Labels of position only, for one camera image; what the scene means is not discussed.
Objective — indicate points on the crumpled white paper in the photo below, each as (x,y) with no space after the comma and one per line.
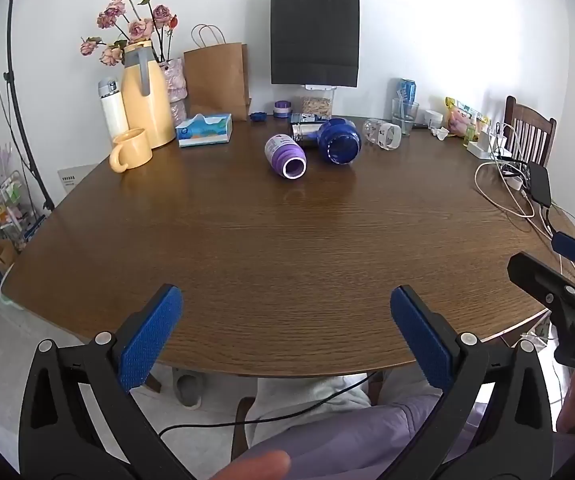
(440,133)

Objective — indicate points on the black tripod stand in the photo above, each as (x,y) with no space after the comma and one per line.
(17,110)

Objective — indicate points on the clear food container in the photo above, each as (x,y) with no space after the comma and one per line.
(317,105)

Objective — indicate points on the wooden chair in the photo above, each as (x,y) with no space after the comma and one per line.
(530,132)

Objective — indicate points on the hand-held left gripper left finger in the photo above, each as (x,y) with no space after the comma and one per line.
(151,340)

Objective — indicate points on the brown paper bag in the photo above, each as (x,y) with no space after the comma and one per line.
(217,80)

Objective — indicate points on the person's left hand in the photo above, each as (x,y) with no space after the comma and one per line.
(255,466)

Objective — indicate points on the blue tissue box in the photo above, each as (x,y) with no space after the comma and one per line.
(207,132)

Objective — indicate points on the person's right forearm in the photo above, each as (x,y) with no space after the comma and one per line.
(571,405)

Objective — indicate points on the blue cup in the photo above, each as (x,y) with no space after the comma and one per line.
(340,140)

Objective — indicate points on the small purple jar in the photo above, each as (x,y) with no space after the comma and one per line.
(283,110)

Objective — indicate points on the black power bank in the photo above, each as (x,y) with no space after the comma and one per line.
(540,185)

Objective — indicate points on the dried pink flowers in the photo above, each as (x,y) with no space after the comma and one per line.
(140,30)

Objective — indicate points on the white power strip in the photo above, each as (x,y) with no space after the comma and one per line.
(487,149)

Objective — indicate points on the yellow thermos jug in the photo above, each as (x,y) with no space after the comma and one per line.
(147,115)

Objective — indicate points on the blue drink can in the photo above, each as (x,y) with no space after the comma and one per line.
(408,89)

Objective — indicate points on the purple cup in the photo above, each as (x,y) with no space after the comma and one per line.
(287,155)

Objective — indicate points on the grey slipper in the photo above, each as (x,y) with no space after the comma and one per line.
(187,387)

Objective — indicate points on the clear glass cup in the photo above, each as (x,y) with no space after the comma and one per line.
(381,134)

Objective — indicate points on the black paper bag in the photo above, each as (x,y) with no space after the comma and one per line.
(315,35)

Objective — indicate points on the small white tub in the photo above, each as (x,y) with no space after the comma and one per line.
(434,119)

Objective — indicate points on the pink vase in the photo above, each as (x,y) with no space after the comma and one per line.
(176,85)

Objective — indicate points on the steel cup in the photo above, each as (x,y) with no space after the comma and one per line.
(305,135)

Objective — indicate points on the yellow mug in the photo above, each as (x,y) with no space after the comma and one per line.
(135,152)

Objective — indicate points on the white flask bottle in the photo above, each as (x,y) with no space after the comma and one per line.
(113,115)

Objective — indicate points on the colourful snack packet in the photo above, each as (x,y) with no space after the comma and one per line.
(460,115)

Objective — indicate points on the small green bottle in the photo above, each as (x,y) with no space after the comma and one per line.
(470,135)

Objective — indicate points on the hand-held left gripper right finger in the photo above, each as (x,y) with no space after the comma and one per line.
(421,340)

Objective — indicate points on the drinking glass with straws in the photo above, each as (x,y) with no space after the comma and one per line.
(405,117)

